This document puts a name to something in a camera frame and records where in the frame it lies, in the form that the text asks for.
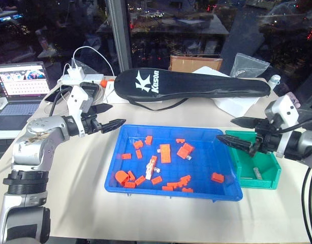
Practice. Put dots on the long orange white block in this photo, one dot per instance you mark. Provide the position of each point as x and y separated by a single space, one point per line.
151 167

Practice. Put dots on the large flat orange block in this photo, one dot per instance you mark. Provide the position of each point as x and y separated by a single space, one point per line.
165 153

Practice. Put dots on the brown cardboard box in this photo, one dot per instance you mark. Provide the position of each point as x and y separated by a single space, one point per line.
189 63

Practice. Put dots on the rounded orange block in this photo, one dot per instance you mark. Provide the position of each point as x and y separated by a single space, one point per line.
121 177

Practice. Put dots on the small orange block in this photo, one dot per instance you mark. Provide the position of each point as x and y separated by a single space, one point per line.
180 141
131 176
156 180
126 156
218 177
138 144
140 180
187 190
167 188
148 140
139 154
130 184

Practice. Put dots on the clear zip plastic bag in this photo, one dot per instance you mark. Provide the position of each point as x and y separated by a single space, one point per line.
250 64

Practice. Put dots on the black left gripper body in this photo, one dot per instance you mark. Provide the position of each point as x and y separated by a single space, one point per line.
91 124

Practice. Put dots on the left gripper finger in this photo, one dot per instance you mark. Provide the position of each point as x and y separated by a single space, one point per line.
114 125
104 107

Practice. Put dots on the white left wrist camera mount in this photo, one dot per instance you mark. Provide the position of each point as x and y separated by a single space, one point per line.
77 100

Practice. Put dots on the black Kason racket bag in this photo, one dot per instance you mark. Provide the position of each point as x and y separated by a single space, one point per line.
196 86

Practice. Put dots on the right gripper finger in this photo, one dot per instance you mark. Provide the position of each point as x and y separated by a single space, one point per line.
237 143
246 122

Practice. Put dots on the white power strip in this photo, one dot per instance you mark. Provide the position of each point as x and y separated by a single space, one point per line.
92 78

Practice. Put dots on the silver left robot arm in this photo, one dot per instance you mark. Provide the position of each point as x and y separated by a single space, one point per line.
31 150

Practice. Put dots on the open laptop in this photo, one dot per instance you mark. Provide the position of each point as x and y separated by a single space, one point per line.
21 84

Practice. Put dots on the grey window frame post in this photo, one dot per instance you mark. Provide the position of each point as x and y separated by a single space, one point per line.
119 38

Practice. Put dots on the green plastic bin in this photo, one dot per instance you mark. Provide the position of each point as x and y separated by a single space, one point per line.
264 183

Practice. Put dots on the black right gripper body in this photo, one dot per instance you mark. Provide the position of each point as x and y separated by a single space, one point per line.
269 139

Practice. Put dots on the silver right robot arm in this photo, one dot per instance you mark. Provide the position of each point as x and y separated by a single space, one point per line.
303 143

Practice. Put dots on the small orange plastic part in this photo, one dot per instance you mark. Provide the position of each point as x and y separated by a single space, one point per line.
103 83

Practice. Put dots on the white charger plug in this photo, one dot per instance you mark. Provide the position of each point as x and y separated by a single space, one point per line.
76 72

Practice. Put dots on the blue plastic tray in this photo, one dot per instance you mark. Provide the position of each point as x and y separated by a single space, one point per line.
204 162

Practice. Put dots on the silver bottle with cap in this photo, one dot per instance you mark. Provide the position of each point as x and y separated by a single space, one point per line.
274 80

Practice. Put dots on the pale pink rounded object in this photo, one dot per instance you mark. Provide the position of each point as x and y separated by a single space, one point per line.
294 99

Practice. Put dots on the large square orange block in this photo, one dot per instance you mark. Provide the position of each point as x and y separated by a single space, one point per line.
185 150

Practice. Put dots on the white paper sheet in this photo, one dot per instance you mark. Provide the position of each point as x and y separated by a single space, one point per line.
234 105

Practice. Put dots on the orange toy brick pieces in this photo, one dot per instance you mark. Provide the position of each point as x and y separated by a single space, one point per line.
180 182

